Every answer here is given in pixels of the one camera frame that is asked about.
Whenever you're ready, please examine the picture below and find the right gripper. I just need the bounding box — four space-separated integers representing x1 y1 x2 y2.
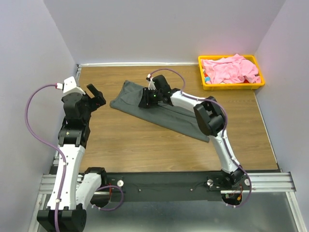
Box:
138 87 162 107

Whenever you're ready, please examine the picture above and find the grey t shirt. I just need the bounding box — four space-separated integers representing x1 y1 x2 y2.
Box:
110 80 210 143

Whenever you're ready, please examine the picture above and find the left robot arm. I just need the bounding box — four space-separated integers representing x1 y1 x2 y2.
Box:
37 84 107 232

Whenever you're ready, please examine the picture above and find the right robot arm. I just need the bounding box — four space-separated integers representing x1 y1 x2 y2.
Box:
139 74 245 189

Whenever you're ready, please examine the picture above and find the yellow plastic bin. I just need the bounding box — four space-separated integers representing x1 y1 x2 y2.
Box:
198 55 265 90

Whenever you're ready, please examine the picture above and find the pink t shirt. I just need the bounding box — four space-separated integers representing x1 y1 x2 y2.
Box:
201 54 261 85

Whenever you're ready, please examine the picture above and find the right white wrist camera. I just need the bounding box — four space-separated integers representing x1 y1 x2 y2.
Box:
146 74 156 90

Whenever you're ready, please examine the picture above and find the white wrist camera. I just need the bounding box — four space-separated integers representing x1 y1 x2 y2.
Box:
56 76 85 95
146 74 156 90

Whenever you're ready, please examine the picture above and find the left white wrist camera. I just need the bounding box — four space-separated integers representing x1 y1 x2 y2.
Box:
56 76 85 95

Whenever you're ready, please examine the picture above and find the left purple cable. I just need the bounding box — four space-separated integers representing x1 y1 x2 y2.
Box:
24 83 124 232

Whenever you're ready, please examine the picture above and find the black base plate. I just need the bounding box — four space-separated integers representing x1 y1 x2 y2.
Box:
89 170 252 203

